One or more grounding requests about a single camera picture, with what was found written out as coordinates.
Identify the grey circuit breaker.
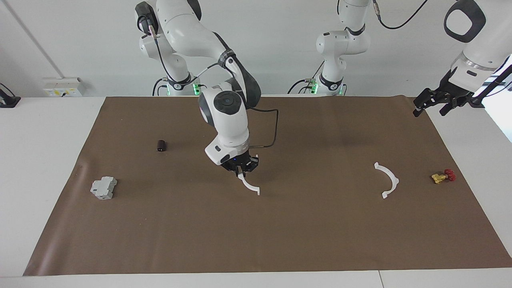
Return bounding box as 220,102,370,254
90,176,118,200

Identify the black stand arm with base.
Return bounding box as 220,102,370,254
468,64,512,109

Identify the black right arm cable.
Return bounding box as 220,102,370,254
148,24,279,149

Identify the bright window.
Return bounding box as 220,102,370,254
474,54,512,142

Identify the white wall socket strip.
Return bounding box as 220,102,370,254
42,77,85,97

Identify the brown paper table mat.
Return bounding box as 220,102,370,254
23,95,512,276

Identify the white half ring pipe clamp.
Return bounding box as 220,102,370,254
374,162,400,199
238,173,260,196

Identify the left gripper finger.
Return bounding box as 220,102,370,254
440,96,466,116
413,89,440,117

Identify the black table clamp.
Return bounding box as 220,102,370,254
0,83,21,108

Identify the brass valve with red handle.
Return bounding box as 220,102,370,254
431,169,456,184

